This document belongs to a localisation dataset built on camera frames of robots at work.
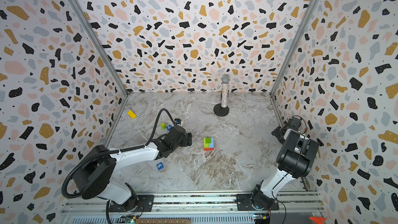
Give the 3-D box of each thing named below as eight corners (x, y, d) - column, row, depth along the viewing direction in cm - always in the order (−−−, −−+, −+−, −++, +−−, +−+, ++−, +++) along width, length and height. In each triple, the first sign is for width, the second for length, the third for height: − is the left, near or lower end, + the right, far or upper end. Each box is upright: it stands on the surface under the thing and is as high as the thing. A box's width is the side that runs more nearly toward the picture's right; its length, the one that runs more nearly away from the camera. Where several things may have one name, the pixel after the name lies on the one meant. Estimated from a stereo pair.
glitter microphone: (219, 117, 110) (223, 81, 85) (219, 110, 115) (222, 73, 89) (225, 117, 110) (230, 81, 85) (224, 110, 115) (229, 73, 89)
